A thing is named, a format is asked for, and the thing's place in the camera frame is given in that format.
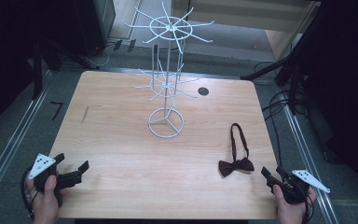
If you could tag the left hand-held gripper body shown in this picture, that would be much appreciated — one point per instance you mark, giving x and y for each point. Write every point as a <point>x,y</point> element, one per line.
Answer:
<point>43,174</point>

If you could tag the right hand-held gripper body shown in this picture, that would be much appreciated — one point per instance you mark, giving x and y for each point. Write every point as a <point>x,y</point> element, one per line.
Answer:
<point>295,186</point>

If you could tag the dark red bow tie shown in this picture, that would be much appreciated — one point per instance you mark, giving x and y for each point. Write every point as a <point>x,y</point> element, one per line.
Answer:
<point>234,165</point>

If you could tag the person's right hand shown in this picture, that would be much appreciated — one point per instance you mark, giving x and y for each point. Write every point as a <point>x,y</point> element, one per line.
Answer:
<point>290,210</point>

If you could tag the person's left hand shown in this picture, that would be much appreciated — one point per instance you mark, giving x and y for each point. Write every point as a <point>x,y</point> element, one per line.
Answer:
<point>45,200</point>

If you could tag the black metal stand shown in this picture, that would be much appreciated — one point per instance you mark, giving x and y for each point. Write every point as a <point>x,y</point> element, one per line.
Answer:
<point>292,68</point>
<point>38,65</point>

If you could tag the dark cabinet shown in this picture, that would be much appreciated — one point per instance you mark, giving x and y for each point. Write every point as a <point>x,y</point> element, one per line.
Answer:
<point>96,26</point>

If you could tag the metal floor rail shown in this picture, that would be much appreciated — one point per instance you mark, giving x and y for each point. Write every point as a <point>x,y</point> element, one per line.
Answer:
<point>307,158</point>
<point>15,140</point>

